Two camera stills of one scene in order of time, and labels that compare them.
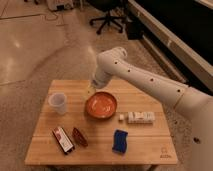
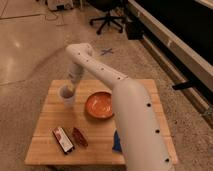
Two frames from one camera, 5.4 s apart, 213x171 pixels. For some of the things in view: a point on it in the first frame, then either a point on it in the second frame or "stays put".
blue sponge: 119,140 stays put
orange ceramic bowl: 101,105 stays put
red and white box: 62,139 stays put
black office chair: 108,6 stays put
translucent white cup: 58,101 → 66,92
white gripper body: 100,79 → 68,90
